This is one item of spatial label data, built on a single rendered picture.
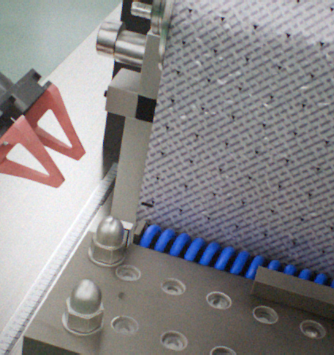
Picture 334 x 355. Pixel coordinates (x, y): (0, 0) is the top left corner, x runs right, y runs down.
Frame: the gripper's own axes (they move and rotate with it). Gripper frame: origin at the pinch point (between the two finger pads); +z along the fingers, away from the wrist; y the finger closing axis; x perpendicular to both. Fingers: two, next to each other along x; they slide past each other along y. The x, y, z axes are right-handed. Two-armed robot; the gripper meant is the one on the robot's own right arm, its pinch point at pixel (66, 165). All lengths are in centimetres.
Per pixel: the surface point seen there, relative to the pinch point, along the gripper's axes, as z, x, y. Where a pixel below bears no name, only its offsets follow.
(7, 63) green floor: -36, -144, -222
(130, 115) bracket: 1.8, 5.3, -7.1
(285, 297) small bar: 23.1, 9.4, 6.1
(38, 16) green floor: -45, -149, -280
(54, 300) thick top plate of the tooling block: 6.6, -1.1, 14.9
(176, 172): 8.4, 8.2, 0.1
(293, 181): 16.8, 16.0, 0.0
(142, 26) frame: -3.5, 1.7, -33.1
